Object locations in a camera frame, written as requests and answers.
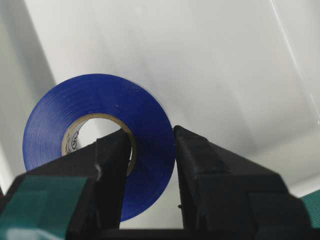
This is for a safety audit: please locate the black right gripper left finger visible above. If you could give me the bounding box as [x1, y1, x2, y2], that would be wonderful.
[0, 130, 131, 240]

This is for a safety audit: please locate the blue tape roll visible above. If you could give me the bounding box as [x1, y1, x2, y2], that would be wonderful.
[22, 74, 176, 221]

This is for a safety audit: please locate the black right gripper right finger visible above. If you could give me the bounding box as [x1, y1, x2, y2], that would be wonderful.
[174, 125, 313, 240]

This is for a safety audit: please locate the green table cloth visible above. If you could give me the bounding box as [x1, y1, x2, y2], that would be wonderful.
[301, 190, 320, 229]

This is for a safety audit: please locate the white plastic case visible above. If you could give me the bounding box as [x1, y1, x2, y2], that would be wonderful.
[0, 0, 320, 231]

